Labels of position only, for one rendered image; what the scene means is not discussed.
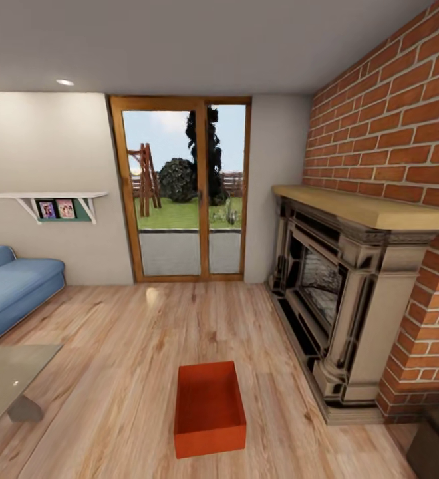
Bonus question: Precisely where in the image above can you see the storage box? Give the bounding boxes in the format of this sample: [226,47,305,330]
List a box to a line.
[174,361,247,459]

